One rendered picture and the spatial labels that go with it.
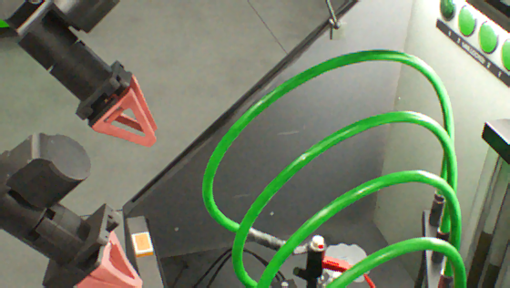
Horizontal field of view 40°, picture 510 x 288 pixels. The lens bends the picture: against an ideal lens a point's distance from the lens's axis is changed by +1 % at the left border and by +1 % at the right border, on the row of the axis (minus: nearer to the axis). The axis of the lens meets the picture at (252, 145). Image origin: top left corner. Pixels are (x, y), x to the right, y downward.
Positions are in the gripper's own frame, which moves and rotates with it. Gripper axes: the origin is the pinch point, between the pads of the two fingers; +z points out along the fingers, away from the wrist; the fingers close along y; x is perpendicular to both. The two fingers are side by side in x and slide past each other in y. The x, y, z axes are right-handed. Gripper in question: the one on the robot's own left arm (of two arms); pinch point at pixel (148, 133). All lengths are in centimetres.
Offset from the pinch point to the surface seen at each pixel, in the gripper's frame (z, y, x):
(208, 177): 9.5, -1.5, -1.5
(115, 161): 44, 205, 74
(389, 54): 14.1, -1.2, -29.9
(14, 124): 4, 237, 103
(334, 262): 35.8, 4.9, -3.6
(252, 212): 14.7, -8.6, -3.8
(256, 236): 22.6, 2.6, 1.1
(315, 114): 27.7, 36.9, -15.3
